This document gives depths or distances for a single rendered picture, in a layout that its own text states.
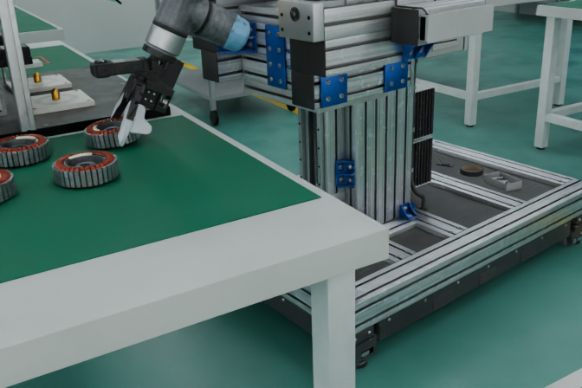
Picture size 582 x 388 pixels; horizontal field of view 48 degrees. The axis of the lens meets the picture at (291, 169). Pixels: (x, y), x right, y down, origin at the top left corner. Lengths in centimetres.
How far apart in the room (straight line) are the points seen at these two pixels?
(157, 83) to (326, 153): 79
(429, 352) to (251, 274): 119
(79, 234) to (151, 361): 104
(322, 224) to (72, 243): 36
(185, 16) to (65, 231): 53
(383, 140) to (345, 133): 13
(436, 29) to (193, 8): 63
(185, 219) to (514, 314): 141
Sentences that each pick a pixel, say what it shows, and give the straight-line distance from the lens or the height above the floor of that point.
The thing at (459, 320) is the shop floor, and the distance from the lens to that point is 214.
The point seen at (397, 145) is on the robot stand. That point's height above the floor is 48.
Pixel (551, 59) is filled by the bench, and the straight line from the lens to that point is 359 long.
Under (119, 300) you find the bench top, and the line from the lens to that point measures 82.
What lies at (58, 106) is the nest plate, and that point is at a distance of 164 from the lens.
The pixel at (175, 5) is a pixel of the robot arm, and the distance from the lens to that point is 135.
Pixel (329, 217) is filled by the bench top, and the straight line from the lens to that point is 98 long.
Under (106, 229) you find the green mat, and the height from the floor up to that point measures 75.
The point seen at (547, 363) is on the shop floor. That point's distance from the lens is 202.
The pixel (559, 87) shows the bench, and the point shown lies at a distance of 458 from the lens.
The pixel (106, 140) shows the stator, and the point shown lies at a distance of 135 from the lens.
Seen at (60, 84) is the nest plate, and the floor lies 78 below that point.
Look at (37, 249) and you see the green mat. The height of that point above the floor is 75.
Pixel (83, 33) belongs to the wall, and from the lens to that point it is 721.
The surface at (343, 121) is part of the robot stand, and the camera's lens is 202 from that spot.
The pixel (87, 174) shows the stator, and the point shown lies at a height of 78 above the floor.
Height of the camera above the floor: 116
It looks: 20 degrees down
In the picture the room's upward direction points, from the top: 2 degrees counter-clockwise
